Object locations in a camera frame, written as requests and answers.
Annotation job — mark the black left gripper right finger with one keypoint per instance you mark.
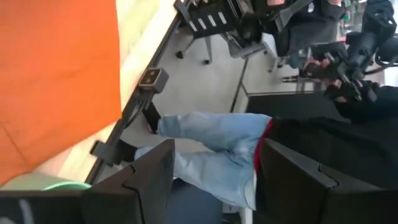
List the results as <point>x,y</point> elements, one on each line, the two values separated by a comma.
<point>311,202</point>

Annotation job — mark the person's hand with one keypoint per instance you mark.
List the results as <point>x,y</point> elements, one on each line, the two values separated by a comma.
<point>314,68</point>

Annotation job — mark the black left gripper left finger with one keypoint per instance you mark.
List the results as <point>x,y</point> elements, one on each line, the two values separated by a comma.
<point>109,205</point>

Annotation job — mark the person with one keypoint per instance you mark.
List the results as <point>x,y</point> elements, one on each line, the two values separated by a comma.
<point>217,133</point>

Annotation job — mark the black table edge rail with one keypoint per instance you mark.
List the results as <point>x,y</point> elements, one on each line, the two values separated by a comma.
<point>159,54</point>

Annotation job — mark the black office chair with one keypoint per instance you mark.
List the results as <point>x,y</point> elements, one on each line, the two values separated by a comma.
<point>214,18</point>

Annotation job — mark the orange knit cloth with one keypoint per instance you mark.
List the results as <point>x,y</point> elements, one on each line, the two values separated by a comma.
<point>56,77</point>

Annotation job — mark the grey table-level camera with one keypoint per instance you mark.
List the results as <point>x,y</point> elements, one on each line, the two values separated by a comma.
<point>154,79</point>

